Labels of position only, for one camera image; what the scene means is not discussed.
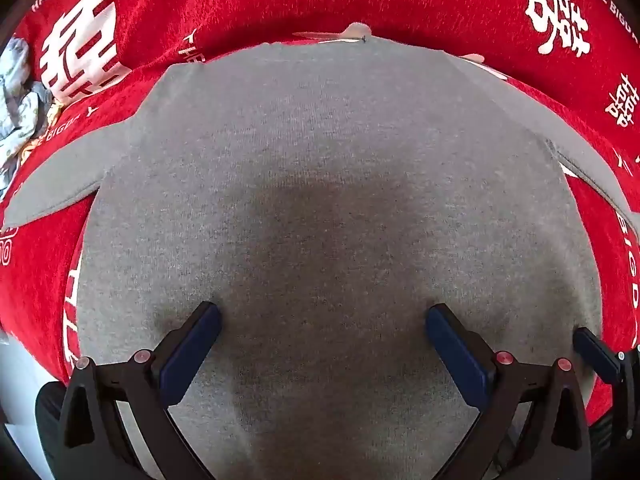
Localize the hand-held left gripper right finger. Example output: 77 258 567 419
425 302 593 480

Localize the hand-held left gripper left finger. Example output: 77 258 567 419
52 301 223 480

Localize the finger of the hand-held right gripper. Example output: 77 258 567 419
572 327 640 426

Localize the grey t-shirt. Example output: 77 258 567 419
2 40 633 480

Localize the pale patterned cloth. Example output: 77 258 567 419
0 37 63 196

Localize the pale pink garment tag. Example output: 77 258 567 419
292 22 372 44

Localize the red printed blanket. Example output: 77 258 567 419
0 0 640 426

